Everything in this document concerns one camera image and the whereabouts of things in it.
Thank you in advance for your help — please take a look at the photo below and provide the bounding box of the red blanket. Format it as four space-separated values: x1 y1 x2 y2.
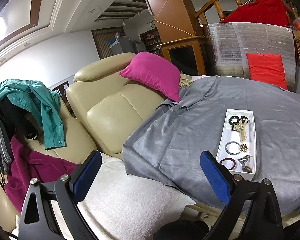
221 0 290 27

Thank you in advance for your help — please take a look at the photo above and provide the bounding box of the black beaded bracelet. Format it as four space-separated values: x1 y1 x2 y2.
228 115 240 127

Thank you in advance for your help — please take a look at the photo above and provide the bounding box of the magenta towel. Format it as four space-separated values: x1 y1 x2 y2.
4 137 77 213

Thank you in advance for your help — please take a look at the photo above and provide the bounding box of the wooden cabinet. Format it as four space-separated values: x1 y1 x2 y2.
146 0 206 75

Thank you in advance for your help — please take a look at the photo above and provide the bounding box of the white jewelry tray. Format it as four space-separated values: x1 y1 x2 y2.
216 109 257 180

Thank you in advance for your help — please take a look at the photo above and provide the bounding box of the white fluffy blanket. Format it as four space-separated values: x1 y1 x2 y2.
50 152 198 240

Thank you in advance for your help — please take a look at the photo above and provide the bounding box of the beige leather sofa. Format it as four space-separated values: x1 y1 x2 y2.
0 52 166 234

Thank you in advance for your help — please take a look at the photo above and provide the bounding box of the clear glass bangle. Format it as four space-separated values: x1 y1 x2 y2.
225 141 240 155

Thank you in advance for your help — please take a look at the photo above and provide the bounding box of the magenta pillow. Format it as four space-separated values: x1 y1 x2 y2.
120 51 180 102

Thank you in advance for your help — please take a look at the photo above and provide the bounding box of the silver foil insulation board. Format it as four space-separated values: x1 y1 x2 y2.
203 22 296 92

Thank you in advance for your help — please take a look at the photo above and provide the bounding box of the gold snowflake brooch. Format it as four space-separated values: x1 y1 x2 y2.
239 144 249 153

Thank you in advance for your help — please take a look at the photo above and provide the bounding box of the red cushion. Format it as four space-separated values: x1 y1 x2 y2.
246 53 288 89

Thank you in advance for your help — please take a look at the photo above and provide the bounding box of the cream hair claw clip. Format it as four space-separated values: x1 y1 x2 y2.
231 120 249 142

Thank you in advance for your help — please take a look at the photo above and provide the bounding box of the teal shirt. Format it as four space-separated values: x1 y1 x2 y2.
0 79 65 150

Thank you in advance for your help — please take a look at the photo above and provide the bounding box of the silver metal watch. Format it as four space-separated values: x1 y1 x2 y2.
238 154 253 173

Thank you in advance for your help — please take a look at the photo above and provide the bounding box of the dark red hair tie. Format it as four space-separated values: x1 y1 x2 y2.
219 157 237 171

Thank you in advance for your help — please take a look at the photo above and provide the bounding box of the grey table cloth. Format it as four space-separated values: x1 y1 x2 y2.
123 76 300 215

